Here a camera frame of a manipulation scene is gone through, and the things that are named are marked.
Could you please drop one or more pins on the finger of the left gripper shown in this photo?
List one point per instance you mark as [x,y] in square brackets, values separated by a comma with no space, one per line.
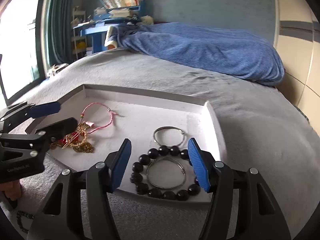
[38,111]
[58,130]

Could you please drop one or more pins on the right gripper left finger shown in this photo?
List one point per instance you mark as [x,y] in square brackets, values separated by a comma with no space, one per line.
[59,215]

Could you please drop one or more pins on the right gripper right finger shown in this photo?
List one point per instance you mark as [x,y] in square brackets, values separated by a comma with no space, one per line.
[259,214]

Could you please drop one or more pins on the silver bangle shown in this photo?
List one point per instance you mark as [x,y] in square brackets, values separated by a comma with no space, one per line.
[169,135]
[166,174]

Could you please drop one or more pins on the red bead gold tassel jewelry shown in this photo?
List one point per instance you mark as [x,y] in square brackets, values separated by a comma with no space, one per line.
[70,139]

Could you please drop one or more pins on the person's left hand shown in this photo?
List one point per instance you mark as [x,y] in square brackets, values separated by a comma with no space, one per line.
[12,190]

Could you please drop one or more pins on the window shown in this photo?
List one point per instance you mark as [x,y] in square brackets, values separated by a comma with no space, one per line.
[21,68]

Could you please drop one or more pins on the white shelf rack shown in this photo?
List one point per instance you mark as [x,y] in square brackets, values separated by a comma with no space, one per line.
[78,42]

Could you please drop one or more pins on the grey bed cover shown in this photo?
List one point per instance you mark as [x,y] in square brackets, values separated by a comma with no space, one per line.
[241,123]

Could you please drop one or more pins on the green curtain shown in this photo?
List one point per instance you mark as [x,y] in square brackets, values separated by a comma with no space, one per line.
[53,32]

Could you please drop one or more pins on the blue desk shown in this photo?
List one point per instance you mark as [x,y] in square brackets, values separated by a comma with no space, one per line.
[98,27]

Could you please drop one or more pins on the grey cardboard tray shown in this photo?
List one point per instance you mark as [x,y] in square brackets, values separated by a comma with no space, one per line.
[120,113]

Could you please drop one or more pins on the row of books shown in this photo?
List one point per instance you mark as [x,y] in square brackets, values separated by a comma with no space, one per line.
[114,4]

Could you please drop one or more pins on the blue blanket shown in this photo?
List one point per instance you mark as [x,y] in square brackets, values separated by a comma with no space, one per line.
[233,52]

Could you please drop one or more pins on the cream wardrobe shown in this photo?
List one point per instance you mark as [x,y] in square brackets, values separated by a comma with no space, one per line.
[297,42]

